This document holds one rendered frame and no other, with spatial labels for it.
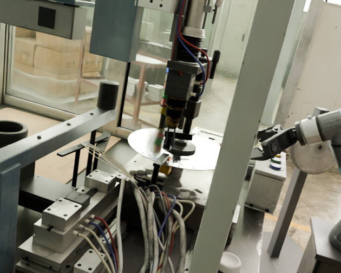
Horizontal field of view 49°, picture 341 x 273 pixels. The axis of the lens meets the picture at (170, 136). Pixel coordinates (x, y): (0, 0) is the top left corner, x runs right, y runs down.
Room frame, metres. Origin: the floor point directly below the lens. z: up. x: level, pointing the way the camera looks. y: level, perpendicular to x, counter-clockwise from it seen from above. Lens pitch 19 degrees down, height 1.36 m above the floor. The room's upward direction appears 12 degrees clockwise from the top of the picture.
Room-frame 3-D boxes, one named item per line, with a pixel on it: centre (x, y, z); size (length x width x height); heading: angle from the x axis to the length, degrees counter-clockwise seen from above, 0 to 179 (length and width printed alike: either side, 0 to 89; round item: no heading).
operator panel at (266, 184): (1.33, -0.39, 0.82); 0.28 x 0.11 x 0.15; 167
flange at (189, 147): (1.12, -0.03, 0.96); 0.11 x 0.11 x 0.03
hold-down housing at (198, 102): (1.05, -0.04, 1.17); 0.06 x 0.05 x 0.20; 158
